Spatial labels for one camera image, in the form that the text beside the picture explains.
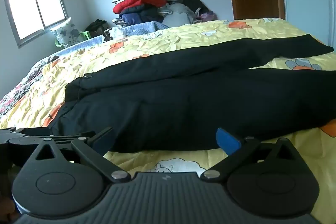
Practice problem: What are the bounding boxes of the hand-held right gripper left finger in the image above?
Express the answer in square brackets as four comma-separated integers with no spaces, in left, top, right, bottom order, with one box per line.
[34,127,132,183]

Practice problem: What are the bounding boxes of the striped floral blanket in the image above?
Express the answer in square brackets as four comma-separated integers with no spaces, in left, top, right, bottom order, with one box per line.
[0,55,62,119]

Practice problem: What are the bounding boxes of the yellow floral bedsheet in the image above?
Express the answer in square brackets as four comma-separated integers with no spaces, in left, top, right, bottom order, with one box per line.
[0,17,336,214]

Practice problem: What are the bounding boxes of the light blue quilt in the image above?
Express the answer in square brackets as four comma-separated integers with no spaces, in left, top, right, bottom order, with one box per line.
[56,21,170,52]

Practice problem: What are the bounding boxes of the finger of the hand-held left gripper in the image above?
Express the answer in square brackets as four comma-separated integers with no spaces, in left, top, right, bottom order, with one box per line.
[51,131,96,143]
[0,127,51,147]

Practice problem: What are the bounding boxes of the dark bag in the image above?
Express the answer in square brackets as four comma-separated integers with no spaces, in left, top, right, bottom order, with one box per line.
[85,19,108,38]

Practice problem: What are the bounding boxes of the black and white cloth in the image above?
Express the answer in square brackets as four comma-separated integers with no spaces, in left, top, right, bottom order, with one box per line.
[102,28,116,42]

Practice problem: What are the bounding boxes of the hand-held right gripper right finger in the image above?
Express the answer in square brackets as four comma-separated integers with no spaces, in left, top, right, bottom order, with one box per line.
[201,128,298,183]

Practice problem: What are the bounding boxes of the black pants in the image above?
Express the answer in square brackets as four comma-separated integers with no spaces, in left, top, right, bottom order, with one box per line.
[50,34,336,153]

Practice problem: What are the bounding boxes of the green plastic chair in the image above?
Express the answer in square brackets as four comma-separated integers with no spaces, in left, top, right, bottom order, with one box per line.
[55,30,91,49]

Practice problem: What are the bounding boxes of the window with grey frame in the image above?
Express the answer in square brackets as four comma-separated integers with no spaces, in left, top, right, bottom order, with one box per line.
[3,0,69,49]

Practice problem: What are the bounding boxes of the grey floral pillow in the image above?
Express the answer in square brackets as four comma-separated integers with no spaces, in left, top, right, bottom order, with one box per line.
[50,17,84,48]

